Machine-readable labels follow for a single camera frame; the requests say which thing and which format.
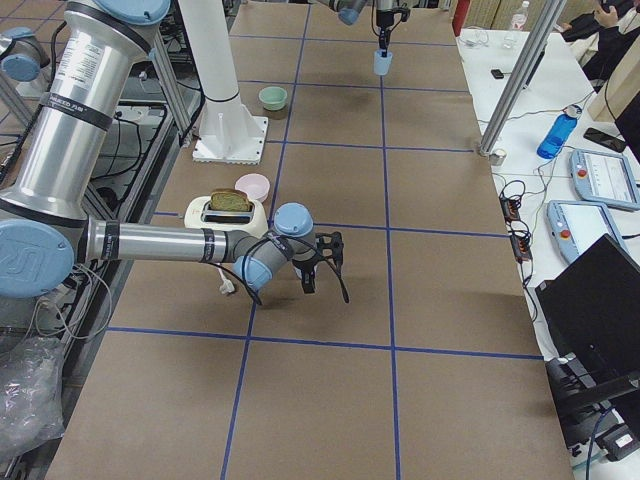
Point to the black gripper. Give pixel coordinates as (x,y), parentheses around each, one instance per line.
(304,263)

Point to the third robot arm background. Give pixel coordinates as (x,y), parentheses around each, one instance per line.
(23,57)

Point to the white toaster plug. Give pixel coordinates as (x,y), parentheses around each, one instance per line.
(227,287)

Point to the pink bowl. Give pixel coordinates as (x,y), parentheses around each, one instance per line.
(255,186)

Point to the toast slice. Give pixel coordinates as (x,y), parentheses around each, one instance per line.
(229,200)

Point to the cream toaster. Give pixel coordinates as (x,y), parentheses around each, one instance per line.
(199,214)

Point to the green bowl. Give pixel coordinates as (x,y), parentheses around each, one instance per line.
(273,98)

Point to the blue water bottle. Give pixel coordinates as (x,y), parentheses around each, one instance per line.
(559,132)

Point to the seated person in black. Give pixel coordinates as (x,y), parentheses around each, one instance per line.
(600,39)

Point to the black smartphone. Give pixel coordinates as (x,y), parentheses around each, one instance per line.
(605,140)

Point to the teach pendant far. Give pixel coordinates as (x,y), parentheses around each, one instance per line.
(604,177)

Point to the teach pendant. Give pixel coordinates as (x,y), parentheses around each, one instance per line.
(604,177)
(577,225)

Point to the teach pendant near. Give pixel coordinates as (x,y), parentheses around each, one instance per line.
(577,225)

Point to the black laptop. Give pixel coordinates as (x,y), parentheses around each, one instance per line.
(592,313)

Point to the clear plastic bag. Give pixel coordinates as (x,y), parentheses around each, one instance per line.
(31,384)

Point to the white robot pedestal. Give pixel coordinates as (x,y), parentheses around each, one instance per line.
(227,131)

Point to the aluminium frame post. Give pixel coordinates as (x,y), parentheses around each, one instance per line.
(531,50)

